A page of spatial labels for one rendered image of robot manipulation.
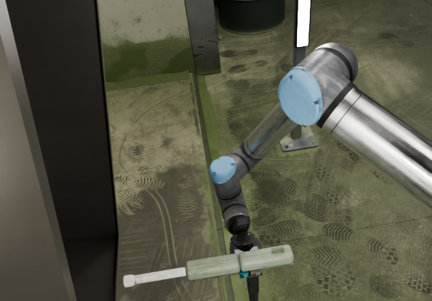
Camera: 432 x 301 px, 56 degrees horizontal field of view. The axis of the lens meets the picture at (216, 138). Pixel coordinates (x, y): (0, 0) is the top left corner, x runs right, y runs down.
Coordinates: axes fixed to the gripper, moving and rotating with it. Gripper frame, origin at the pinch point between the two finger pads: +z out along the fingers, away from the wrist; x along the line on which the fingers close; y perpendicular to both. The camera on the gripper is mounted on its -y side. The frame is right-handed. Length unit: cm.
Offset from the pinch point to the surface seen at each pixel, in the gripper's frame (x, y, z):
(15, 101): 27, -84, 45
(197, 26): -6, -11, -184
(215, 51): -17, 9, -186
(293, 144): -47, 34, -103
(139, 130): 39, 32, -135
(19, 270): 34, -63, 43
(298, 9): -43, -44, -95
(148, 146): 34, 34, -120
